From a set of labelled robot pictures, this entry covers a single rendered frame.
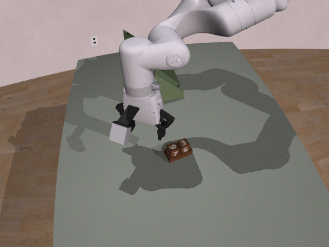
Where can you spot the brown wooden number cube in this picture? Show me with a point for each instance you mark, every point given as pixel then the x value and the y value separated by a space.
pixel 173 149
pixel 183 145

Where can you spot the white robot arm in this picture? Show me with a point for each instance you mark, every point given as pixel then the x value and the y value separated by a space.
pixel 165 49

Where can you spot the brown wooden tray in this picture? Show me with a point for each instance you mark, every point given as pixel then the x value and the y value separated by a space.
pixel 178 156

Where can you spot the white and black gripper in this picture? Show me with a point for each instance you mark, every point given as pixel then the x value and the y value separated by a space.
pixel 151 111

